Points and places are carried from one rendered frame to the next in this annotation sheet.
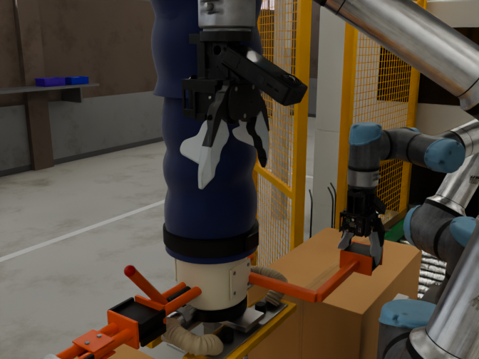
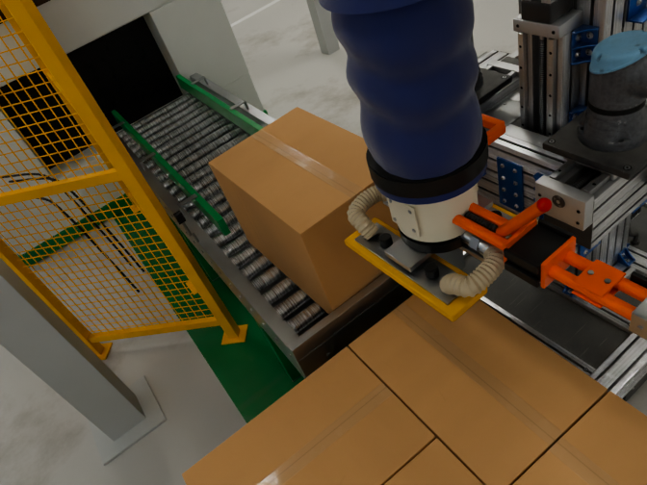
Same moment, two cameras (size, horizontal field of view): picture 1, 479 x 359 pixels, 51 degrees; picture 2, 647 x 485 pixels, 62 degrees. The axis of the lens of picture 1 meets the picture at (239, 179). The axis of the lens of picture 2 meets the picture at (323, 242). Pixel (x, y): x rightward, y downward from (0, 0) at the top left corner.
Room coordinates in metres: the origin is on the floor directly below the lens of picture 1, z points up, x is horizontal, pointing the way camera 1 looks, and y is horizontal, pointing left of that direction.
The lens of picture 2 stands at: (0.89, 0.89, 1.88)
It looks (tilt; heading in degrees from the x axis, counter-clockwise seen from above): 41 degrees down; 303
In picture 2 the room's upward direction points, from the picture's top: 21 degrees counter-clockwise
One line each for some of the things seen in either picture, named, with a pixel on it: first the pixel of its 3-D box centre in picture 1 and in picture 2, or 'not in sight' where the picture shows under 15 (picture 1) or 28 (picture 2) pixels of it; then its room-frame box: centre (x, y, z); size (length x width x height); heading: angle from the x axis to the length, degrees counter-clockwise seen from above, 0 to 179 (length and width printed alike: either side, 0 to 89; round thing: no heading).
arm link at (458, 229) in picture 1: (470, 247); not in sight; (1.19, -0.59, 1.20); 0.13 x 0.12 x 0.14; 24
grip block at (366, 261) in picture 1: (361, 257); not in sight; (1.23, -0.32, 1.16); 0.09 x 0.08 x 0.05; 55
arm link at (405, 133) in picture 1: (402, 144); not in sight; (1.23, -0.40, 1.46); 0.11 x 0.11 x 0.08; 24
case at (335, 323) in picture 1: (338, 312); (316, 206); (1.67, -0.36, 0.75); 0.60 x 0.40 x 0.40; 145
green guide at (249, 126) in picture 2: not in sight; (239, 112); (2.48, -1.28, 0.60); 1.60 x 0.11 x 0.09; 143
